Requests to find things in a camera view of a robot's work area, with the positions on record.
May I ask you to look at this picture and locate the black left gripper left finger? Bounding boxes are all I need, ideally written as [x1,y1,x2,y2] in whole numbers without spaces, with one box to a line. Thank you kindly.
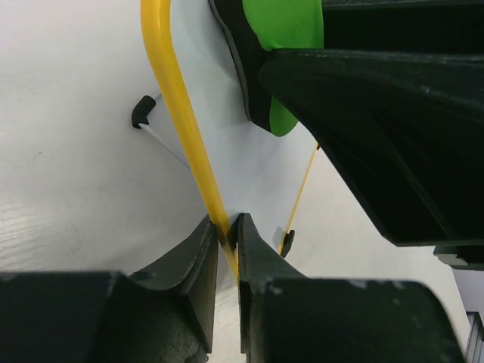
[1,218,219,362]

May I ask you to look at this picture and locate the black stand foot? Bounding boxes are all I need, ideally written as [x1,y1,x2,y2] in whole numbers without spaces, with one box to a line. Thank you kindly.
[131,95,157,129]
[280,230,295,258]

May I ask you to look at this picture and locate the left black stand foot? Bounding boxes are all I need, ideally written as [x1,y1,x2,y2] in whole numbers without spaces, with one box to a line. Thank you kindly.
[131,95,157,129]

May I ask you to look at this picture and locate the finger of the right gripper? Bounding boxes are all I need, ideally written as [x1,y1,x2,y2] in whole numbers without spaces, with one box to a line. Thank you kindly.
[257,0,484,271]

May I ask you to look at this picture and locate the right black stand foot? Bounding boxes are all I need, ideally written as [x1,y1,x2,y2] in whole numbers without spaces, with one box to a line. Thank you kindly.
[280,230,295,258]

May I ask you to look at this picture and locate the yellow framed whiteboard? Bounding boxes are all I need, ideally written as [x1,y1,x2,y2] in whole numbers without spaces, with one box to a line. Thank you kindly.
[141,1,317,271]

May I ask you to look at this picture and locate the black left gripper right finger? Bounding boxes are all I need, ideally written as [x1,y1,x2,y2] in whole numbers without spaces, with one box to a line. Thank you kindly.
[232,213,464,362]

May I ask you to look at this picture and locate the green black eraser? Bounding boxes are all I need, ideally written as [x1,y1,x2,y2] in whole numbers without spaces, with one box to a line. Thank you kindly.
[209,1,324,137]

